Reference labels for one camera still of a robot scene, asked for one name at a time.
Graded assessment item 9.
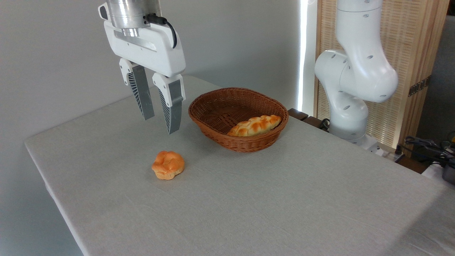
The round orange bread roll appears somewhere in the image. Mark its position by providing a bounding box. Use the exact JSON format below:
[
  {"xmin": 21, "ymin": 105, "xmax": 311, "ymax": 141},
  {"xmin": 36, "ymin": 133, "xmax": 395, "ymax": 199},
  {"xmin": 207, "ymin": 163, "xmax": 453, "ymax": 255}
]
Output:
[{"xmin": 151, "ymin": 151, "xmax": 186, "ymax": 180}]

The black metal screen hinge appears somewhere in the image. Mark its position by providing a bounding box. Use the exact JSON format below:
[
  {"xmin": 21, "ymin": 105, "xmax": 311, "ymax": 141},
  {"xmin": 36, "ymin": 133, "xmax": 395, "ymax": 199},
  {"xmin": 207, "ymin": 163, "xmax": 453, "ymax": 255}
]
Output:
[{"xmin": 408, "ymin": 75, "xmax": 432, "ymax": 97}]

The long braided bread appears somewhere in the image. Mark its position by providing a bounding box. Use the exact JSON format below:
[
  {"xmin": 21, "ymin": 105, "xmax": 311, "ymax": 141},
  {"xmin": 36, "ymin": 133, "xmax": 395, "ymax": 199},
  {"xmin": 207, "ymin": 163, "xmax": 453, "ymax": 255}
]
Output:
[{"xmin": 227, "ymin": 114, "xmax": 282, "ymax": 137}]

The wooden bamboo folding screen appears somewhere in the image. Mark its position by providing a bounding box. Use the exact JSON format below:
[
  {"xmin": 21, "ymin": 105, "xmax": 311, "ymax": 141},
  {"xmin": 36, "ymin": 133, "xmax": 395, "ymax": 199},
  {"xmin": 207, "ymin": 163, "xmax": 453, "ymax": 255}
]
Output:
[{"xmin": 315, "ymin": 0, "xmax": 450, "ymax": 150}]

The dark wooden side table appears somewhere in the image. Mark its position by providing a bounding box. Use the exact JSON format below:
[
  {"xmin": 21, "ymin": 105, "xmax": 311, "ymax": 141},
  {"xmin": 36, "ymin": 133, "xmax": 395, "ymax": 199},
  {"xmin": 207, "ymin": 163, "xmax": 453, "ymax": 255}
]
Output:
[{"xmin": 288, "ymin": 108, "xmax": 330, "ymax": 133}]

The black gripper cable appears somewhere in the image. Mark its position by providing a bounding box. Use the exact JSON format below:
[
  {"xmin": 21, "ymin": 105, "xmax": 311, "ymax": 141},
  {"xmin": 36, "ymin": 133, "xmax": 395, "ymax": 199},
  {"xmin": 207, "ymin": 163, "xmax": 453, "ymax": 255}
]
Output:
[{"xmin": 145, "ymin": 14, "xmax": 178, "ymax": 49}]

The brown wicker basket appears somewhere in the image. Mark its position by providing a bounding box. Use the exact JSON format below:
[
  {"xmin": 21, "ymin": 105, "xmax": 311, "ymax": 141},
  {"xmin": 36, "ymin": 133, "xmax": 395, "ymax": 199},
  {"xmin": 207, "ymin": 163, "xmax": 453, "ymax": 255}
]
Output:
[{"xmin": 188, "ymin": 87, "xmax": 289, "ymax": 153}]

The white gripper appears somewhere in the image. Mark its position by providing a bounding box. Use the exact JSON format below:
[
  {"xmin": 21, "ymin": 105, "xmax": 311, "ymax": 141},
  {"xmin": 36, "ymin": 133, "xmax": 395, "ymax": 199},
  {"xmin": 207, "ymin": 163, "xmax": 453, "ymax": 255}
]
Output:
[{"xmin": 98, "ymin": 3, "xmax": 186, "ymax": 135}]

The white tablecloth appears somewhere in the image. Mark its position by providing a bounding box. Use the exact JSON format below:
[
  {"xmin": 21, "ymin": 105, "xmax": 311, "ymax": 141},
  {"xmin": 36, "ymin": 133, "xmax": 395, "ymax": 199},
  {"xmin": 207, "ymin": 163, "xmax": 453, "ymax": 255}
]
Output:
[{"xmin": 24, "ymin": 75, "xmax": 455, "ymax": 256}]

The black cable bundle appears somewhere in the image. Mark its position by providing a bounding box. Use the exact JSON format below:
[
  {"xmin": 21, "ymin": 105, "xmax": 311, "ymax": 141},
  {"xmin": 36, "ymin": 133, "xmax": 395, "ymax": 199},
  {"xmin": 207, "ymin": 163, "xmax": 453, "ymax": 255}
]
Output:
[{"xmin": 404, "ymin": 136, "xmax": 455, "ymax": 168}]

